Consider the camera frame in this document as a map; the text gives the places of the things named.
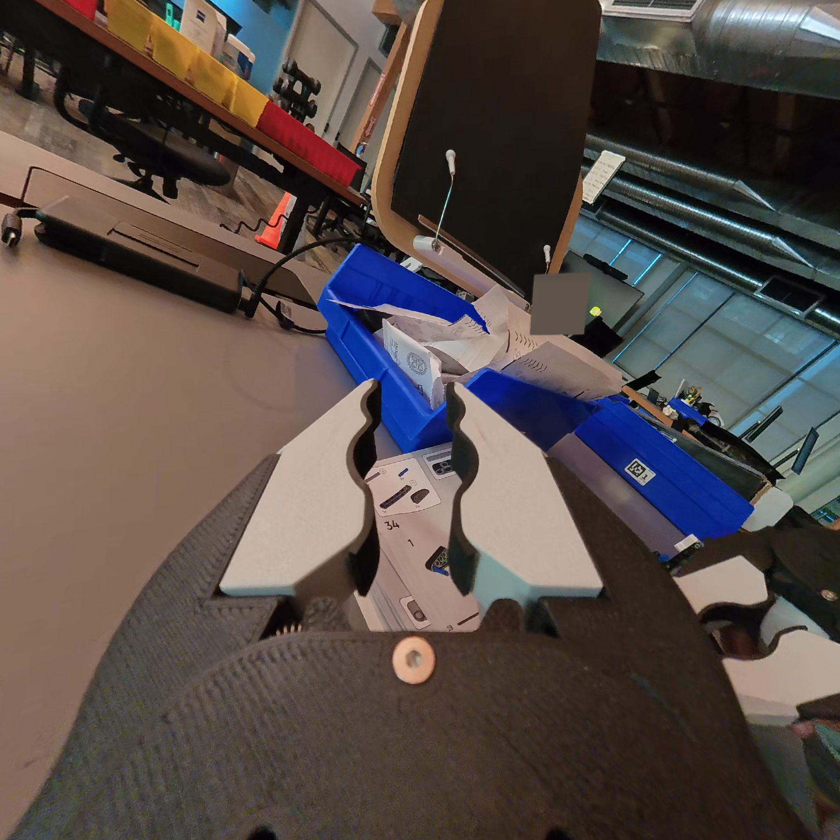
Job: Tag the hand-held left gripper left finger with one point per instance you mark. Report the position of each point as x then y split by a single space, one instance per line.
289 518

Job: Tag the dark cloth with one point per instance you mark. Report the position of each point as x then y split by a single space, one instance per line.
804 564

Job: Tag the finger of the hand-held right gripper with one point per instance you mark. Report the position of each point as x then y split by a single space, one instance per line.
794 673
722 584

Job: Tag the hanging white paper sign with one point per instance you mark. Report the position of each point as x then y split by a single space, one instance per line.
604 176

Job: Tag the long wooden table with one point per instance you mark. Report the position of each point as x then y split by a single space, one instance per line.
216 108

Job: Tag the black office chair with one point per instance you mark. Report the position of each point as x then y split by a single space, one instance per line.
170 157

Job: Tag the orange traffic cone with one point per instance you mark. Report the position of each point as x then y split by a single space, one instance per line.
277 223

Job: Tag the red plastic bin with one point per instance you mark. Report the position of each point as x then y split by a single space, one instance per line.
308 144

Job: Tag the crumpled white paper bag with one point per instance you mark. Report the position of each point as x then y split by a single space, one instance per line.
489 321

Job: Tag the white cardboard box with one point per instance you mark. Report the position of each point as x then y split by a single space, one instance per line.
202 26

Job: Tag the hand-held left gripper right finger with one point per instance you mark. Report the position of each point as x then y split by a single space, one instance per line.
525 525

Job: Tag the black power adapter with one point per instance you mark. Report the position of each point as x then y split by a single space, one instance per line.
131 249

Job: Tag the wall screen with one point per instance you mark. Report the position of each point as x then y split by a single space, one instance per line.
617 298

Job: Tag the wooden chair with black back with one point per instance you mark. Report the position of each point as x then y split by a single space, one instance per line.
492 131

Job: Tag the dumbbell rack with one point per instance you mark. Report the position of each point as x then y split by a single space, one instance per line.
296 92

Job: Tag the small printed white paper bag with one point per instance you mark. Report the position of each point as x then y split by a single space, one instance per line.
410 361

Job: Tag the lego instruction booklet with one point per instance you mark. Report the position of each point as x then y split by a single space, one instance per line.
410 505

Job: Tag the yellow plastic bin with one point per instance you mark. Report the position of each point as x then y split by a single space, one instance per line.
128 16
215 79
174 49
249 105

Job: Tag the blue bin with square tag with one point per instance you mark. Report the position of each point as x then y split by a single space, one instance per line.
676 499

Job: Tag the silver ventilation duct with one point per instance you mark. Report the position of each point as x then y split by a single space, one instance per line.
768 33

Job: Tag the blue plastic bin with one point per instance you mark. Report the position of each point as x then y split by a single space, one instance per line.
367 367

